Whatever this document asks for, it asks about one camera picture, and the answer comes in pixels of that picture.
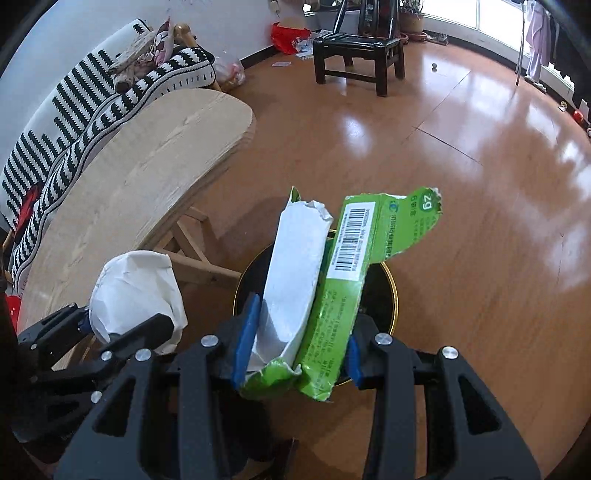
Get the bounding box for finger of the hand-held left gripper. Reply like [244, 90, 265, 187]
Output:
[17, 302, 93, 365]
[92, 314, 175, 370]

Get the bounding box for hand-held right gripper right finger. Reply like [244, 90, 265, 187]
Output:
[344, 318, 541, 480]

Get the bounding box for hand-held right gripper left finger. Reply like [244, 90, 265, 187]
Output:
[54, 293, 278, 480]

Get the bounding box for white packet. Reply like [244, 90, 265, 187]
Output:
[89, 250, 188, 355]

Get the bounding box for black bin with gold rim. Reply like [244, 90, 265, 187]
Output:
[232, 231, 399, 388]

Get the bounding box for green white long wrapper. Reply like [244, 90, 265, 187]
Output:
[238, 186, 443, 402]

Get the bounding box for red bear-shaped chair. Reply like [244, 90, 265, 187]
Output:
[6, 294, 23, 333]

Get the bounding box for red cushion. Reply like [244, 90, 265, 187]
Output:
[13, 186, 41, 232]

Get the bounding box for black white striped sofa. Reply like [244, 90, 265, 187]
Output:
[0, 18, 218, 287]

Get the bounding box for filled clear plastic bag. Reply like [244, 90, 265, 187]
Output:
[212, 54, 247, 92]

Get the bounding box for pink printed pillow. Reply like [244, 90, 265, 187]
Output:
[152, 17, 175, 65]

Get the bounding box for scattered white papers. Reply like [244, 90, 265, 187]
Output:
[295, 30, 333, 58]

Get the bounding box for red bag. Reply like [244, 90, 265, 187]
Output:
[270, 21, 311, 55]

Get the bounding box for black wooden chair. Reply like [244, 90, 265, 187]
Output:
[313, 0, 406, 97]

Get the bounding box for brown flower pot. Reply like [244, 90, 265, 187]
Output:
[399, 0, 426, 35]

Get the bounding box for lilac hanging clothes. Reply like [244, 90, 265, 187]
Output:
[524, 0, 555, 84]

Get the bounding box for black hanging cloth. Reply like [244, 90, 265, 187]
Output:
[551, 7, 591, 112]

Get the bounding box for wooden table frame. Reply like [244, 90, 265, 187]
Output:
[159, 205, 241, 289]

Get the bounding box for wooden sofa frame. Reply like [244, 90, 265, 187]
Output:
[173, 22, 222, 92]

